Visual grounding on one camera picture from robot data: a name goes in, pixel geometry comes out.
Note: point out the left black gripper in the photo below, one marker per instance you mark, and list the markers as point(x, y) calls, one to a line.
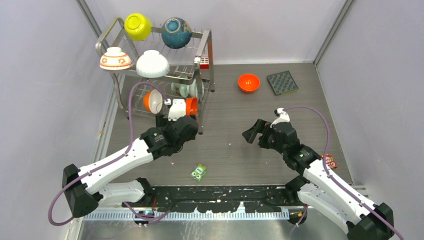
point(162, 121)

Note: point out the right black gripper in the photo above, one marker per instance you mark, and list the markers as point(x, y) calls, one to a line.
point(260, 126)

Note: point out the orange bowl white inside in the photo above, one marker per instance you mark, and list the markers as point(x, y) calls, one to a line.
point(153, 101)

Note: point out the orange plastic bowl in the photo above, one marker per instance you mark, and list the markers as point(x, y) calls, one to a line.
point(191, 107)
point(248, 83)

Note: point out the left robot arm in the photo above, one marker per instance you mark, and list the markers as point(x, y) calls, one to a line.
point(90, 186)

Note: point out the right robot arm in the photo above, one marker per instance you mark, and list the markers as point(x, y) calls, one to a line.
point(321, 188)

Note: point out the metal two-tier dish rack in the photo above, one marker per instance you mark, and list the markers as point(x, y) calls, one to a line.
point(184, 66)

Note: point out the pale green ceramic bowl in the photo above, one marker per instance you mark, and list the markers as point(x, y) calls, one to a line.
point(180, 89)

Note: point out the green owl puzzle piece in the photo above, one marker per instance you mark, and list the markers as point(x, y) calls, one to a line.
point(198, 172)

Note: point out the dark grey studded baseplate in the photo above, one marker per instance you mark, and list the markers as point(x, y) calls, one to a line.
point(282, 83)

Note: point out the red white toy block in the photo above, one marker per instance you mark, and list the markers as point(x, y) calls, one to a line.
point(204, 63)

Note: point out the plain white bowl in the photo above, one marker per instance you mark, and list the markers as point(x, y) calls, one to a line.
point(152, 64)

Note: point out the dark blue ceramic bowl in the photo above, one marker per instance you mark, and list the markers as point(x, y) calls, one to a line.
point(176, 33)

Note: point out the white bowl red pattern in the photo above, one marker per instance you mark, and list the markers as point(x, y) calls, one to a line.
point(115, 59)

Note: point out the yellow bowl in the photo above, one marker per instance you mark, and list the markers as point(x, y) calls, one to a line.
point(137, 26)

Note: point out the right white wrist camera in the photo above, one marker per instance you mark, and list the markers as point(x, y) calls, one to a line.
point(281, 117)

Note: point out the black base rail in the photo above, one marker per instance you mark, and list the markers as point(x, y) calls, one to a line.
point(220, 198)

